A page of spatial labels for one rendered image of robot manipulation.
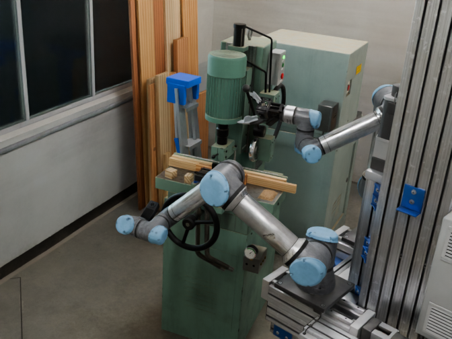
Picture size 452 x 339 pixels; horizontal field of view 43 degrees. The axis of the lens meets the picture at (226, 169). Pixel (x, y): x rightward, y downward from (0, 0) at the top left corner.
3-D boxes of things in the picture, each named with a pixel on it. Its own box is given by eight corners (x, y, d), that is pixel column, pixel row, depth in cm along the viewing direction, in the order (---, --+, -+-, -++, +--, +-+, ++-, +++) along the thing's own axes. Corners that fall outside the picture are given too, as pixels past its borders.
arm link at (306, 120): (316, 133, 239) (319, 114, 235) (290, 128, 242) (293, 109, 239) (320, 128, 245) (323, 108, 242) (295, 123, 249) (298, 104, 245)
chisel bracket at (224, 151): (210, 162, 276) (210, 146, 272) (220, 153, 288) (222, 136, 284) (224, 165, 273) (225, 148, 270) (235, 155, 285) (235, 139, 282)
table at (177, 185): (144, 196, 271) (144, 184, 268) (173, 172, 297) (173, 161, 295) (266, 225, 252) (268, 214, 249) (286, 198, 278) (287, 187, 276)
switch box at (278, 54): (266, 84, 285) (268, 52, 278) (272, 79, 293) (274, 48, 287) (277, 85, 283) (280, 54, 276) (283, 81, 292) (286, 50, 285)
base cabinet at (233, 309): (159, 329, 311) (161, 214, 282) (202, 274, 361) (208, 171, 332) (237, 354, 297) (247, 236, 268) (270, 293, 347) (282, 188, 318)
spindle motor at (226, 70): (198, 121, 265) (202, 54, 253) (213, 111, 281) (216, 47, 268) (234, 128, 260) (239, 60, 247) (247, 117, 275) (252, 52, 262)
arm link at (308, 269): (340, 255, 203) (224, 154, 207) (329, 277, 190) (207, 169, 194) (319, 275, 209) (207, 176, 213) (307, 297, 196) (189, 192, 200)
